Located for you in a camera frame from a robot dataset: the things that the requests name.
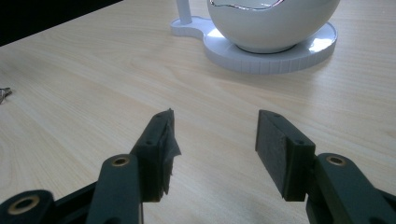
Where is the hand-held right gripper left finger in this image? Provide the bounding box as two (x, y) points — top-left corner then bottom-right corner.
(130, 108), (182, 203)

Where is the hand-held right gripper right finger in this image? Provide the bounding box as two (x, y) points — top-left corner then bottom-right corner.
(255, 109), (317, 203)

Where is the white stand with round base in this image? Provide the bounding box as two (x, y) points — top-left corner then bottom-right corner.
(170, 0), (339, 75)

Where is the white egg-shaped bowl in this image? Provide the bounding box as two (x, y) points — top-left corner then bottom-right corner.
(206, 0), (342, 54)

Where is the small metal key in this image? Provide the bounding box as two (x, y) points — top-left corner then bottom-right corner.
(0, 87), (13, 105)

